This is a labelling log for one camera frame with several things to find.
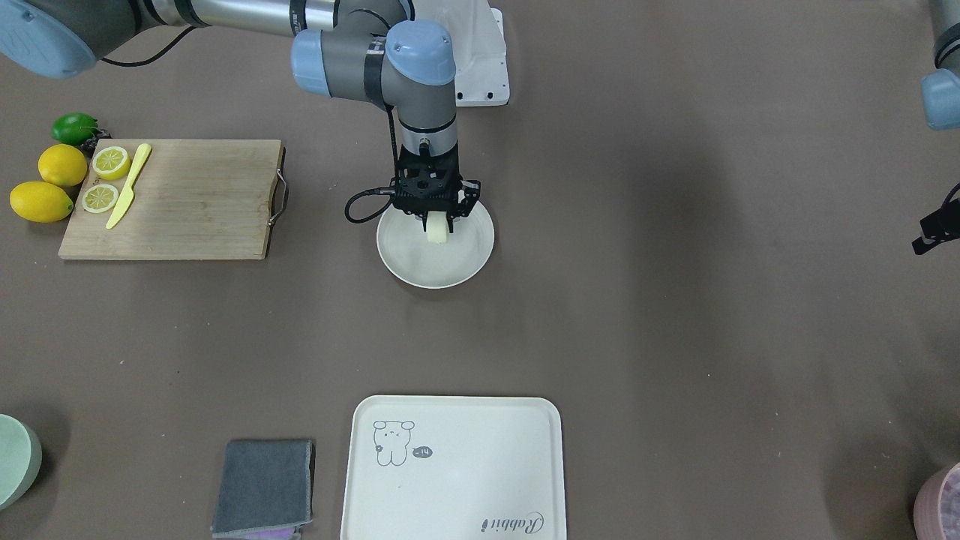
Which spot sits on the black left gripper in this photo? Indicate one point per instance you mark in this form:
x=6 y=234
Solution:
x=932 y=227

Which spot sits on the bamboo cutting board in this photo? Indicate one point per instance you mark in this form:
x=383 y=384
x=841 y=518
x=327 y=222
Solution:
x=195 y=199

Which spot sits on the grey folded cloth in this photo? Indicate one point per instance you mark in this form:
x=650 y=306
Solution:
x=265 y=489

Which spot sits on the cream round plate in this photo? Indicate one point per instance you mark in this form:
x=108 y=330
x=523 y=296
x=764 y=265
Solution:
x=406 y=252

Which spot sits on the cream rabbit tray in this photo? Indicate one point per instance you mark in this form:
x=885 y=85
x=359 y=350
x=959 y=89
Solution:
x=450 y=467

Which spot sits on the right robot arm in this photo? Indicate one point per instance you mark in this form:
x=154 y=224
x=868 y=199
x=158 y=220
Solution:
x=379 y=52

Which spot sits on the white steamed bun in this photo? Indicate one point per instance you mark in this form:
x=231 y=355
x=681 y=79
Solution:
x=437 y=227

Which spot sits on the lemon half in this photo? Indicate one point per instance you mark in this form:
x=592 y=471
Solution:
x=111 y=163
x=99 y=198

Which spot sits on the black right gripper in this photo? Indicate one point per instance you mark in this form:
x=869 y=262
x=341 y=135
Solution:
x=469 y=196

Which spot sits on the mint green bowl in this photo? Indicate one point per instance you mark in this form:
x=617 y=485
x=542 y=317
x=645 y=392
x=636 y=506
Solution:
x=21 y=457

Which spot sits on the pink bowl with ice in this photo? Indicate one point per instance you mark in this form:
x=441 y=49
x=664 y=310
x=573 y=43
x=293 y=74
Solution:
x=936 y=507

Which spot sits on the whole lemon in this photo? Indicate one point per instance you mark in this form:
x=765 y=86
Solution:
x=40 y=201
x=62 y=165

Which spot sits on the yellow plastic knife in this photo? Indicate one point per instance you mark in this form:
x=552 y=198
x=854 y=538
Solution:
x=126 y=194

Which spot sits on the green lime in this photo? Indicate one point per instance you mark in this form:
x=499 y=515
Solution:
x=74 y=128

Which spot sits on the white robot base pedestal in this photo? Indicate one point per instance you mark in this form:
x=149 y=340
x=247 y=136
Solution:
x=482 y=79

